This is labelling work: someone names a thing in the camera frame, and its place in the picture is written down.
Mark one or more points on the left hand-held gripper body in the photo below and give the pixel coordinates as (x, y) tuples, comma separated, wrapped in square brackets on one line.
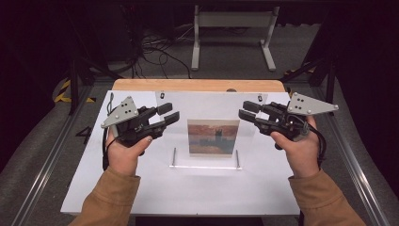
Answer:
[(138, 125)]

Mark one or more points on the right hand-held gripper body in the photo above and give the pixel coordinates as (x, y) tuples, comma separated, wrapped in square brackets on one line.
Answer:
[(282, 121)]

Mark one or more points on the clear acrylic picture frame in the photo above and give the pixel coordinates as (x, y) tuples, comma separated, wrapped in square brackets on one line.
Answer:
[(178, 138)]

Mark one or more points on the picture card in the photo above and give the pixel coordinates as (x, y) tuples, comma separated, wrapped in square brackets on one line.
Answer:
[(213, 138)]

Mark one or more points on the person's left hand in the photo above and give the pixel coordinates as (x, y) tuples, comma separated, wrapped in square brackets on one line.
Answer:
[(122, 157)]

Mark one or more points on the person's right hand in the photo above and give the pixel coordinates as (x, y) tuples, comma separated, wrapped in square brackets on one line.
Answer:
[(301, 153)]

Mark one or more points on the wooden table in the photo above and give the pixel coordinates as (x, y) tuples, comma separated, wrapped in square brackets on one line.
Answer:
[(197, 84)]

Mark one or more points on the black tripod stand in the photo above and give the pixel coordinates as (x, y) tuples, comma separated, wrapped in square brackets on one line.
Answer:
[(74, 81), (329, 78)]

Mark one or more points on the yellow black hazard tape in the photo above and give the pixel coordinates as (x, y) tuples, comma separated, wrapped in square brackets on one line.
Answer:
[(62, 94)]

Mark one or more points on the grey metal stand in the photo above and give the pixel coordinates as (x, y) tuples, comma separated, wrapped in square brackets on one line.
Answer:
[(232, 19)]

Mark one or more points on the metal frame support rod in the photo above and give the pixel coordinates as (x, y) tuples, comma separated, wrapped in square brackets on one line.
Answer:
[(174, 157), (237, 158)]

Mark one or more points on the aluminium rail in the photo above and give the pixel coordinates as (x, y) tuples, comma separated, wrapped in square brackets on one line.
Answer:
[(357, 175), (47, 166)]

